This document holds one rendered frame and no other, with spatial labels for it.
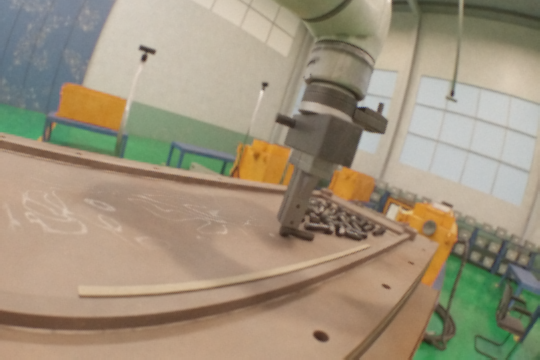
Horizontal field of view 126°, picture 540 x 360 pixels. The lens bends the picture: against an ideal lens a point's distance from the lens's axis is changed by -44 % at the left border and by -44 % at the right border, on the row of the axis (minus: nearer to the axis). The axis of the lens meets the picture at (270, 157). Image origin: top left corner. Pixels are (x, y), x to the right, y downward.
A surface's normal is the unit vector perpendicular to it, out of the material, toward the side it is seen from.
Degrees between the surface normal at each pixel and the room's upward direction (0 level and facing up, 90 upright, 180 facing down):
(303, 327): 0
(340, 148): 90
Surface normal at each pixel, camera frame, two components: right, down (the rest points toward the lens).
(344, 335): 0.32, -0.94
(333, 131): 0.22, 0.16
